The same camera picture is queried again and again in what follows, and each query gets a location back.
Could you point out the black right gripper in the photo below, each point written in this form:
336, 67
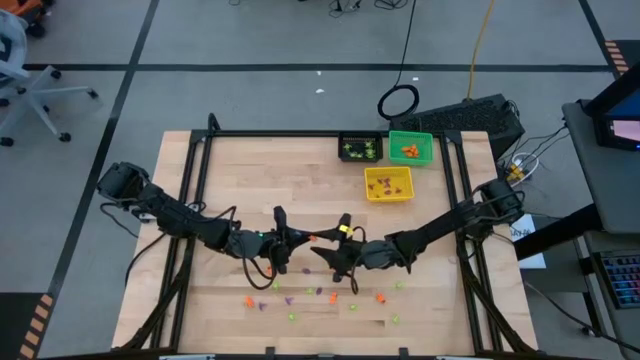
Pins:
370, 252

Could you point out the orange chair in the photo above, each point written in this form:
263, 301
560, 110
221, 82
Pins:
22, 6

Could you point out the white office chair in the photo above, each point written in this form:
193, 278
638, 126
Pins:
31, 94

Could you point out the black monitor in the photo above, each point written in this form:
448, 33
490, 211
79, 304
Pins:
625, 127

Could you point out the grey side desk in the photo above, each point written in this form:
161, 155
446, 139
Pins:
600, 195

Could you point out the black orange-striped floor mat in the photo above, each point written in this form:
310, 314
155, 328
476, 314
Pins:
15, 320
617, 62

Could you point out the black desk support beam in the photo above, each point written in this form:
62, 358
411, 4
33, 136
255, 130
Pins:
560, 230

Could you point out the backlit keyboard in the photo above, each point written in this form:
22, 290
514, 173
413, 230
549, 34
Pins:
622, 280

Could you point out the grey keyboard desk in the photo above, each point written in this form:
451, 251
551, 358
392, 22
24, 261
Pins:
615, 330

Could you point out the black plastic basket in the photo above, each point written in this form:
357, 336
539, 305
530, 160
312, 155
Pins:
360, 135

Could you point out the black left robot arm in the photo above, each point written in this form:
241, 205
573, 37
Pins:
170, 215

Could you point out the white paper sheet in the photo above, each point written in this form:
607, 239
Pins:
532, 257

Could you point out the green plastic basket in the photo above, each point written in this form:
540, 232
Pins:
397, 142

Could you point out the yellow power plug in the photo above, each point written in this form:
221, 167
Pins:
515, 174

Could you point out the black computer tower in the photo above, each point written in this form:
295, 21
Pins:
460, 117

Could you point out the yellow plastic basket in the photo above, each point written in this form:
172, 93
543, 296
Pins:
407, 175

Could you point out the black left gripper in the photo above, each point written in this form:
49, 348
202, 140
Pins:
260, 245

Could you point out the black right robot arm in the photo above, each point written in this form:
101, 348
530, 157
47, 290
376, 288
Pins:
450, 220

